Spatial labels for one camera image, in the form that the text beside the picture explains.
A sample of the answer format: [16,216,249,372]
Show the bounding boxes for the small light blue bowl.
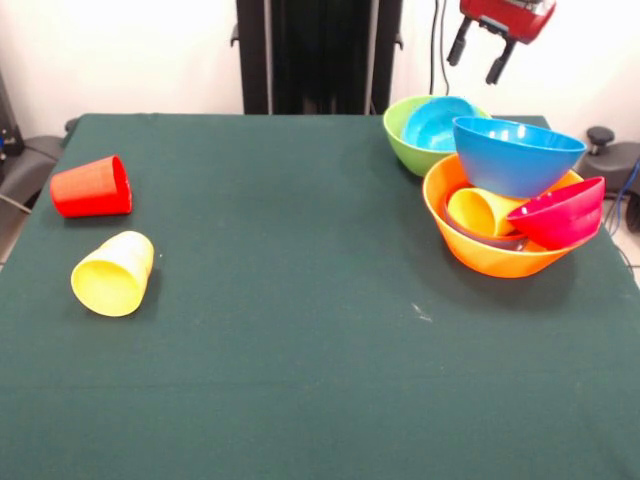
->
[400,95,482,153]

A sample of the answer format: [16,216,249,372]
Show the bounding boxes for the dark green tablecloth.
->
[0,113,640,480]

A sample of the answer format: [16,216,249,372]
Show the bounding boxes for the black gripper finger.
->
[484,37,517,86]
[446,17,474,67]

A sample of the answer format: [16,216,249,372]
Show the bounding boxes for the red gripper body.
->
[459,0,558,47]

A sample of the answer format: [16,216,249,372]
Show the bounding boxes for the large orange-yellow bowl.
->
[422,153,601,279]

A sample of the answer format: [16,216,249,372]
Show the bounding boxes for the yellow cup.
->
[70,245,147,318]
[446,187,527,238]

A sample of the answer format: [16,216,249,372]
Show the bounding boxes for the large green bowl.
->
[382,94,494,178]

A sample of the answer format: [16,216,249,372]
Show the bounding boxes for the large blue bowl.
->
[452,115,588,200]

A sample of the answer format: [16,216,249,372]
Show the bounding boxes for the red cup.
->
[49,154,134,219]

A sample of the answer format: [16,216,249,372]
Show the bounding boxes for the orange-yellow cup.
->
[102,230,155,281]

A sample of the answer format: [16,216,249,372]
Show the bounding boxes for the small magenta bowl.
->
[506,176,607,252]

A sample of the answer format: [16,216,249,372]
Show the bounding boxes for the black hanging cable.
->
[428,0,451,97]

